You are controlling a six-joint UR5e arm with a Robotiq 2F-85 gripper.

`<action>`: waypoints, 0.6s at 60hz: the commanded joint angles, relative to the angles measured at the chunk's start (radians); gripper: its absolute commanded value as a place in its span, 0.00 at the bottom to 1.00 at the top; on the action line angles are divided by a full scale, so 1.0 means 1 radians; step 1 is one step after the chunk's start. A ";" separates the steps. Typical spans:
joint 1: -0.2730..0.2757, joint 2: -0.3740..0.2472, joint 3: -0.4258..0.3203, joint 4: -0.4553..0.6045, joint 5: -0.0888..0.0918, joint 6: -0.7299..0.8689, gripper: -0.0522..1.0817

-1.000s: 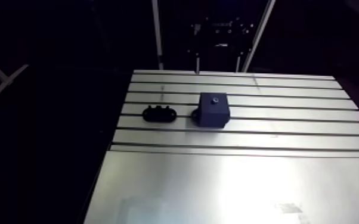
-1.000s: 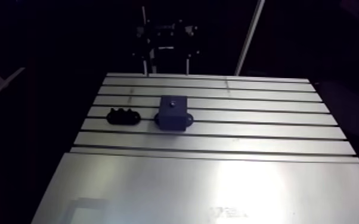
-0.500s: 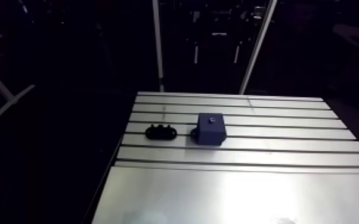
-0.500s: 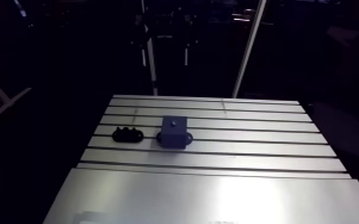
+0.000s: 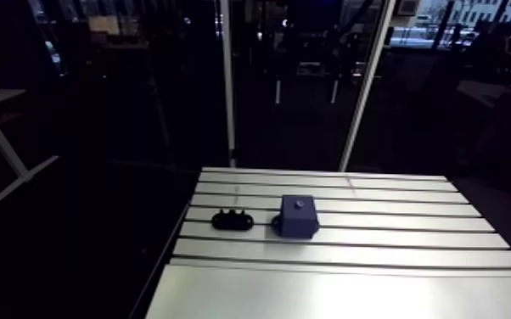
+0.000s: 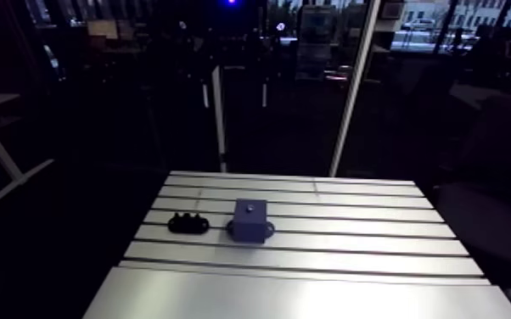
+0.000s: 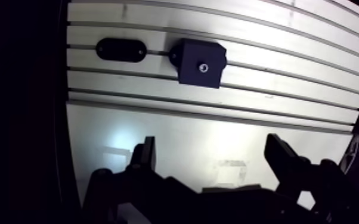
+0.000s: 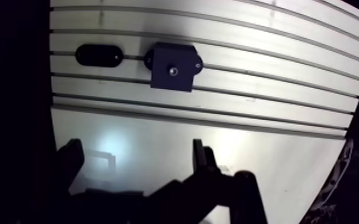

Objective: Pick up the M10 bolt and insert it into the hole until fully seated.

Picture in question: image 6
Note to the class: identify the tall pale post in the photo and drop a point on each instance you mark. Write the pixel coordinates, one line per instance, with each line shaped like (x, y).
(352, 89)

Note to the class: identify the black oval holder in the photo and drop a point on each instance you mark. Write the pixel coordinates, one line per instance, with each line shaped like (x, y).
(188, 224)

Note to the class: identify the short pale post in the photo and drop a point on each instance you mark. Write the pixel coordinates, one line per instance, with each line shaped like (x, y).
(218, 116)

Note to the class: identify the dark blue-grey block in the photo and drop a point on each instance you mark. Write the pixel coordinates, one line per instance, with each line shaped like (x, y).
(249, 227)

